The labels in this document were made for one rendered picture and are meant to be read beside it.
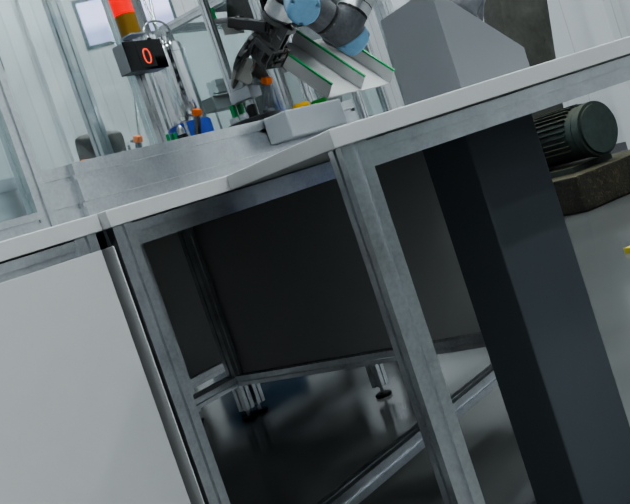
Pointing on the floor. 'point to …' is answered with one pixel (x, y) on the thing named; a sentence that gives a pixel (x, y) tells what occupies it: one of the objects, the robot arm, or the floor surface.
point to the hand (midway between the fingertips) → (239, 80)
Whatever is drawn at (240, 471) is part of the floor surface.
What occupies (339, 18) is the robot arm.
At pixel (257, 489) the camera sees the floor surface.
